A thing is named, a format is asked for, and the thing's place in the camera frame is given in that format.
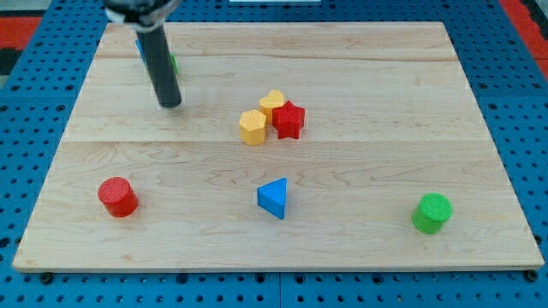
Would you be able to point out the blue block behind rod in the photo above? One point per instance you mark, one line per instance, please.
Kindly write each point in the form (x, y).
(139, 47)

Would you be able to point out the yellow heart block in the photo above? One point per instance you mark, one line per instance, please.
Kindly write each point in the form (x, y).
(274, 99)

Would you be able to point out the red star block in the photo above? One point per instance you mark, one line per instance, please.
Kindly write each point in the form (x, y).
(288, 120)

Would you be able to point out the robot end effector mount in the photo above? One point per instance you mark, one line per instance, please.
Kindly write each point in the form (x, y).
(144, 16)

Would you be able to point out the red cylinder block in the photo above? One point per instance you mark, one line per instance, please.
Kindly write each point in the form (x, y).
(118, 197)

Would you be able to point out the green block behind rod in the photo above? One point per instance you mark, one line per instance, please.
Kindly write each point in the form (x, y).
(174, 63)

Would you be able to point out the yellow hexagon block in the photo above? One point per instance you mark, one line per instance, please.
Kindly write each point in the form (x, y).
(252, 126)

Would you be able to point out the blue triangle block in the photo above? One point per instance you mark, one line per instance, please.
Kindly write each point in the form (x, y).
(272, 197)

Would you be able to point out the wooden board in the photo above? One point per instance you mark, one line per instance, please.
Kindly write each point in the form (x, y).
(390, 116)

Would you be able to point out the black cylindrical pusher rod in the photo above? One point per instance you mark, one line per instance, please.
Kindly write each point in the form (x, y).
(158, 61)

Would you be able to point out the green cylinder block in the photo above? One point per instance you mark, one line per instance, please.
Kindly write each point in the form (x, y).
(431, 213)

